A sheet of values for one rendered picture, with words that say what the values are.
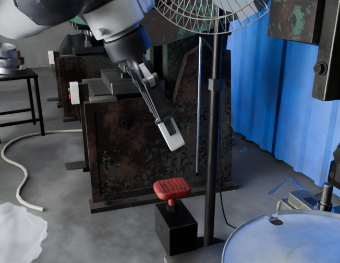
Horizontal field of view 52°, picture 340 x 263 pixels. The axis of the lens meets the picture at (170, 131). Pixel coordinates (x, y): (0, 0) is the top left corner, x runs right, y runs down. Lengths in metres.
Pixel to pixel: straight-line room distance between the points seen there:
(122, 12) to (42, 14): 0.12
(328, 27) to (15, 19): 0.41
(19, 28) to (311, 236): 0.53
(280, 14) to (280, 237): 0.32
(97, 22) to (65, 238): 1.46
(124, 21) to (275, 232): 0.39
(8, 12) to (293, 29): 0.39
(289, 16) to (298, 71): 1.97
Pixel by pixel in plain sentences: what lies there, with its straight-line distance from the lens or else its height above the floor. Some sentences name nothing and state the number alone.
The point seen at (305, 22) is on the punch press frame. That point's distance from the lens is 0.49.
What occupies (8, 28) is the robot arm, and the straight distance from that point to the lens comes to 0.59.
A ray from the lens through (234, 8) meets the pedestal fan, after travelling 1.17.
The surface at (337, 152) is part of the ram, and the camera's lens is 0.46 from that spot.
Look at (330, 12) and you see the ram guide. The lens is 0.47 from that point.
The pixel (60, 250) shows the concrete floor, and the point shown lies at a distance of 1.83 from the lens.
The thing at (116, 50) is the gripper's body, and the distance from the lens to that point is 0.58.
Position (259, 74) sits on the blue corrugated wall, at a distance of 2.84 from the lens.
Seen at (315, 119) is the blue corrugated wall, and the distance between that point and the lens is 2.38.
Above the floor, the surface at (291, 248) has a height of 0.78.
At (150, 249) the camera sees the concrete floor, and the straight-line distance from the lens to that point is 1.77.
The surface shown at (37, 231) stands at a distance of 1.78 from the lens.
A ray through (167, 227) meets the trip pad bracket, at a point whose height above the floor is 0.70.
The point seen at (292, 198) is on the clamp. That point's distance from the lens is 0.73.
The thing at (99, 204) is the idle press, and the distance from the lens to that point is 2.07.
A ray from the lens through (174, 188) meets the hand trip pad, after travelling 0.70.
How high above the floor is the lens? 1.11
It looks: 20 degrees down
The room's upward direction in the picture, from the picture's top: straight up
